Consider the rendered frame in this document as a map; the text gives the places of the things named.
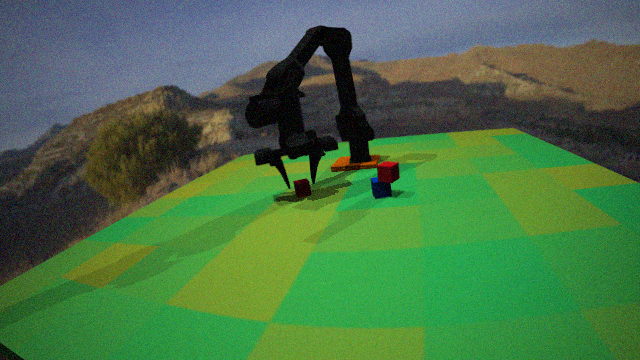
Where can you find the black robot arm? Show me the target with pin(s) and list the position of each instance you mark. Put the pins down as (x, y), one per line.
(280, 98)

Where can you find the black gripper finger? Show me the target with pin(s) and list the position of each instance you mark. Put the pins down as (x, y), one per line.
(281, 169)
(314, 161)

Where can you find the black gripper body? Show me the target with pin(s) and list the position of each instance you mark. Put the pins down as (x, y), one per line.
(325, 143)

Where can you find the red cube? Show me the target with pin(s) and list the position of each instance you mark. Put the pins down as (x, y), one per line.
(388, 172)
(302, 188)

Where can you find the small blue cube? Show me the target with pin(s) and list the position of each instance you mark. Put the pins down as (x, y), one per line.
(380, 189)

